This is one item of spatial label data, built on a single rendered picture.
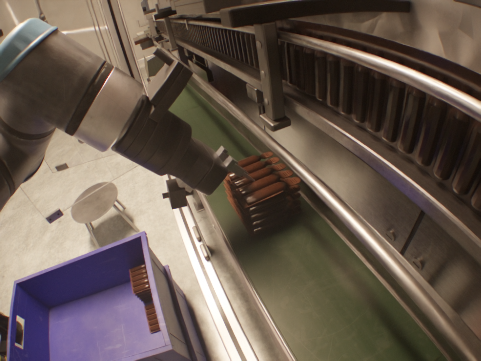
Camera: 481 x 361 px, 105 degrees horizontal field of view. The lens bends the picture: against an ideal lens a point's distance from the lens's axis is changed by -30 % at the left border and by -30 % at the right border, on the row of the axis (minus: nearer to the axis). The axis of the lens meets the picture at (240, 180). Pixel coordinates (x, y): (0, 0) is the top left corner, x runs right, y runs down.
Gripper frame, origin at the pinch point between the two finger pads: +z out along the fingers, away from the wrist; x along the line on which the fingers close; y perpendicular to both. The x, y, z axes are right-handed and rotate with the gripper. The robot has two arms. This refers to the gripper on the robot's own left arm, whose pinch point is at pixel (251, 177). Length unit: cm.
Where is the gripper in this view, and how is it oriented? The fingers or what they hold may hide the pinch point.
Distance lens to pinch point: 40.0
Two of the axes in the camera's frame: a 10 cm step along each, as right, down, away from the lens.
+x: 3.9, 5.3, -7.5
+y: -6.4, 7.4, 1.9
